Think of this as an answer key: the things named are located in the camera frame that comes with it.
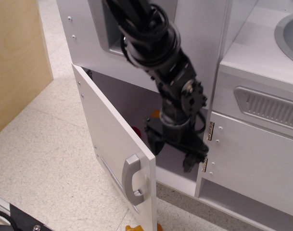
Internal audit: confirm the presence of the white toy fridge cabinet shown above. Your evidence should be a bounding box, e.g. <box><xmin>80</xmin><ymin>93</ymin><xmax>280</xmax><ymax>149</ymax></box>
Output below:
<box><xmin>57</xmin><ymin>0</ymin><xmax>231</xmax><ymax>201</ymax></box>

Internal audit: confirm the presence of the orange toy in fridge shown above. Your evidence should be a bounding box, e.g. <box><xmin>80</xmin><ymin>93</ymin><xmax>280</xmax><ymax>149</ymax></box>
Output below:
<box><xmin>151</xmin><ymin>109</ymin><xmax>160</xmax><ymax>118</ymax></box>

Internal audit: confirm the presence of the black braided base cable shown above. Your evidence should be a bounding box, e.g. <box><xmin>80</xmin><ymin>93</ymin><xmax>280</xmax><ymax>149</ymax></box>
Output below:
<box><xmin>0</xmin><ymin>209</ymin><xmax>19</xmax><ymax>231</ymax></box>

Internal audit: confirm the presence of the brass hinge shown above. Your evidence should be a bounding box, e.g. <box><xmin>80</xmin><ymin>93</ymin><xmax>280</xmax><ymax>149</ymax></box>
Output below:
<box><xmin>207</xmin><ymin>121</ymin><xmax>214</xmax><ymax>141</ymax></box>
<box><xmin>202</xmin><ymin>158</ymin><xmax>208</xmax><ymax>173</ymax></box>

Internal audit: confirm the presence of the white toy oven cabinet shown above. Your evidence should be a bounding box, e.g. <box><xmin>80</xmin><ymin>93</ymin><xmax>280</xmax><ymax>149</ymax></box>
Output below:
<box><xmin>195</xmin><ymin>0</ymin><xmax>293</xmax><ymax>231</ymax></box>

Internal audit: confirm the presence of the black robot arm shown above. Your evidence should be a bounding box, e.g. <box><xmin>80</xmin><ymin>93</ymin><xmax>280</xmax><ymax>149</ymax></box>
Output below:
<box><xmin>105</xmin><ymin>0</ymin><xmax>208</xmax><ymax>172</ymax></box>

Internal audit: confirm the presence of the lower brass hinge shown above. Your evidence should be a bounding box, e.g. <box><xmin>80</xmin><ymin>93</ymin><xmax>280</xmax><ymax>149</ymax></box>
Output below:
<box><xmin>202</xmin><ymin>158</ymin><xmax>208</xmax><ymax>173</ymax></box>

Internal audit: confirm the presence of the grey round sink basin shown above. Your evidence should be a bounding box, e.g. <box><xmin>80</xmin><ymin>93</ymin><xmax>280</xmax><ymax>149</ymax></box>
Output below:
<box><xmin>274</xmin><ymin>14</ymin><xmax>293</xmax><ymax>60</ymax></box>

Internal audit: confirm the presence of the grey fridge door handle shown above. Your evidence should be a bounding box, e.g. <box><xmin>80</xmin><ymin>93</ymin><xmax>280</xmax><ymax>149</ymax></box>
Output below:
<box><xmin>122</xmin><ymin>154</ymin><xmax>144</xmax><ymax>206</ymax></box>

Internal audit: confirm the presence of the upper brass hinge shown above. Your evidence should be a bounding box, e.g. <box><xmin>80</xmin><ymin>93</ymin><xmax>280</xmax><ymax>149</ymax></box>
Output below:
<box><xmin>207</xmin><ymin>121</ymin><xmax>214</xmax><ymax>141</ymax></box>

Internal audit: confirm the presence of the orange toy on floor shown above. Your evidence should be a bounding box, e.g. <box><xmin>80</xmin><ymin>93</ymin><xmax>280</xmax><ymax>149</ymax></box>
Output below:
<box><xmin>125</xmin><ymin>223</ymin><xmax>163</xmax><ymax>231</ymax></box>

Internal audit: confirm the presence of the grey oven vent panel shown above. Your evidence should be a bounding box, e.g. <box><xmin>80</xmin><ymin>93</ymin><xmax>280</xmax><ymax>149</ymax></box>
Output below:
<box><xmin>233</xmin><ymin>86</ymin><xmax>293</xmax><ymax>129</ymax></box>

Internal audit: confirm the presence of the white low fridge door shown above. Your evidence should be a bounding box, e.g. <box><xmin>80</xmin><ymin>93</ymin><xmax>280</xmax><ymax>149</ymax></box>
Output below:
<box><xmin>72</xmin><ymin>65</ymin><xmax>157</xmax><ymax>231</ymax></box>

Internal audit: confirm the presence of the red toy in fridge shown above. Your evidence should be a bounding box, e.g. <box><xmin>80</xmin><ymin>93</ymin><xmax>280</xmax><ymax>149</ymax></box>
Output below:
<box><xmin>131</xmin><ymin>126</ymin><xmax>141</xmax><ymax>138</ymax></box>

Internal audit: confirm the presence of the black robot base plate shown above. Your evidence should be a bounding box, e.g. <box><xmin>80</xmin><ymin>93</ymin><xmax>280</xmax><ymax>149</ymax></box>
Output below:
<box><xmin>0</xmin><ymin>198</ymin><xmax>53</xmax><ymax>231</ymax></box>

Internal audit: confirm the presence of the grey ice dispenser recess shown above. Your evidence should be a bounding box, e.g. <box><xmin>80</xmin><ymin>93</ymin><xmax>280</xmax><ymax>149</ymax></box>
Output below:
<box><xmin>89</xmin><ymin>0</ymin><xmax>180</xmax><ymax>65</ymax></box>

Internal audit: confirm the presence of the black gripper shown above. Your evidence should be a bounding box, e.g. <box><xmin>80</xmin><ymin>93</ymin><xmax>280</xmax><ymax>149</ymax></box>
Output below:
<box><xmin>143</xmin><ymin>113</ymin><xmax>209</xmax><ymax>172</ymax></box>

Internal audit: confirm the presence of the light wooden panel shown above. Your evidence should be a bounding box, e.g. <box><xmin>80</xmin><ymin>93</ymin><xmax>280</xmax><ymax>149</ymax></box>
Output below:
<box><xmin>0</xmin><ymin>0</ymin><xmax>53</xmax><ymax>132</ymax></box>

